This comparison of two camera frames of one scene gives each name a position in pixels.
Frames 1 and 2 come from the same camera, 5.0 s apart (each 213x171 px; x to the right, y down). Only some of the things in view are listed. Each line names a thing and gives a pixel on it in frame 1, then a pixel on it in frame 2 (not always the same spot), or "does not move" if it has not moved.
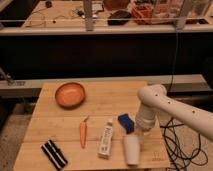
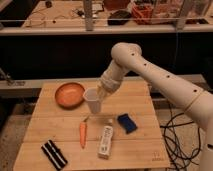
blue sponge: [126, 122] does not move
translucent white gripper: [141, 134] → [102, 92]
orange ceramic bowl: [70, 95] does not move
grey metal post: [89, 24] does not move
